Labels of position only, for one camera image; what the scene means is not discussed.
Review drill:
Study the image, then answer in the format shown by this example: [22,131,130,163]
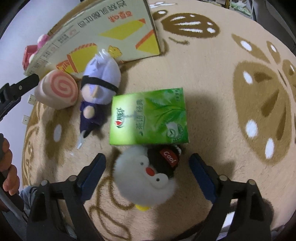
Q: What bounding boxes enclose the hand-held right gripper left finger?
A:
[26,153,107,241]

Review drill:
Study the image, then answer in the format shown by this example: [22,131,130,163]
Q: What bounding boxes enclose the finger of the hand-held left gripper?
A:
[0,74,40,121]

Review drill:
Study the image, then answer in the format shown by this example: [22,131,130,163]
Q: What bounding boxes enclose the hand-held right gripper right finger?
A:
[188,153,272,241]

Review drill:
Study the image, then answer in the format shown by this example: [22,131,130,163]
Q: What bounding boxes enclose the pink tissue packet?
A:
[22,45,38,70]

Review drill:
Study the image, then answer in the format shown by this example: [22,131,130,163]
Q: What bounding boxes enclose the pink swirl roll plush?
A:
[34,64,79,110]

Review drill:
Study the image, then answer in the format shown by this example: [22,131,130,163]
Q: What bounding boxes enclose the white and black penguin plush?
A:
[114,145,183,212]

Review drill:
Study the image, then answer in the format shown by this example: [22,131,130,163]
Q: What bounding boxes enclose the green tissue pack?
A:
[109,87,189,146]

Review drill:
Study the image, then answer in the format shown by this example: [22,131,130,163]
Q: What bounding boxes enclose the purple-haired doll plush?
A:
[77,49,121,150]

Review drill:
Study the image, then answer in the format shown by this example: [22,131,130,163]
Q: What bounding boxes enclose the printed cardboard box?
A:
[24,0,161,77]

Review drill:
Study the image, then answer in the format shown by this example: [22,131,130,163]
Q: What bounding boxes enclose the person's left hand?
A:
[0,137,20,195]

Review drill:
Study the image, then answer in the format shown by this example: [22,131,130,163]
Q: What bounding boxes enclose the beige patterned rug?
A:
[22,0,296,241]

